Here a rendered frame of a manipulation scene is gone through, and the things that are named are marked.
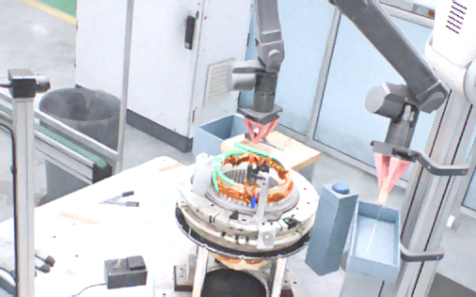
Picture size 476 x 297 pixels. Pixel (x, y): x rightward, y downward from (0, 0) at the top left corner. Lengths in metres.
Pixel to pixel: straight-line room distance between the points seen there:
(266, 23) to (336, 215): 0.52
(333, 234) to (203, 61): 2.22
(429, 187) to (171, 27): 2.43
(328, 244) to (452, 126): 0.45
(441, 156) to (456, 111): 0.12
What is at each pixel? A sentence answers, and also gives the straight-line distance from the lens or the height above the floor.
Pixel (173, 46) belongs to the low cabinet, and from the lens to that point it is 3.83.
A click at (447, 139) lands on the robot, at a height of 1.24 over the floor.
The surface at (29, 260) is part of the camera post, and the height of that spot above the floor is 1.01.
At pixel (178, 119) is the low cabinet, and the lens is 3.93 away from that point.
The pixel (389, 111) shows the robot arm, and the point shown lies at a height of 1.35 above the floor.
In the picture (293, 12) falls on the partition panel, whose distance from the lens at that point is 4.01.
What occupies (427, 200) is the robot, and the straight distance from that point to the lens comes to 1.68.
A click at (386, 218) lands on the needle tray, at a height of 1.03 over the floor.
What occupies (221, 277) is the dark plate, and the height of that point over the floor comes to 0.78.
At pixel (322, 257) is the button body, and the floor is 0.84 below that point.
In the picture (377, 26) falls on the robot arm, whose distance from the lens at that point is 1.22.
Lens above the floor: 1.84
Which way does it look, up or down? 28 degrees down
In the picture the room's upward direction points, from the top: 11 degrees clockwise
